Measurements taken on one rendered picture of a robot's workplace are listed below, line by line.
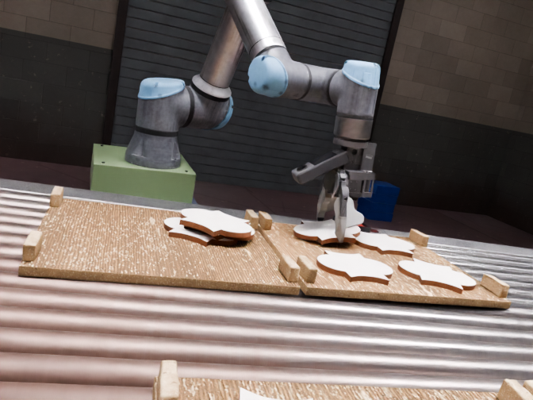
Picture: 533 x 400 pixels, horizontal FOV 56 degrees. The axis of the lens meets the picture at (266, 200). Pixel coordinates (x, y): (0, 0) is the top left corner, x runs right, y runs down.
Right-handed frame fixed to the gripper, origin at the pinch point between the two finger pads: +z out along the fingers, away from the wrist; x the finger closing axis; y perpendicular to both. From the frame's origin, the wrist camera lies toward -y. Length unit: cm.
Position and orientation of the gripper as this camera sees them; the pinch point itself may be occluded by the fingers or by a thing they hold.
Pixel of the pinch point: (327, 230)
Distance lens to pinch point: 109.4
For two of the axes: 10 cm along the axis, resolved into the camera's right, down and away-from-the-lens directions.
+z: -1.2, 9.6, 2.5
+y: 9.6, 0.4, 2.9
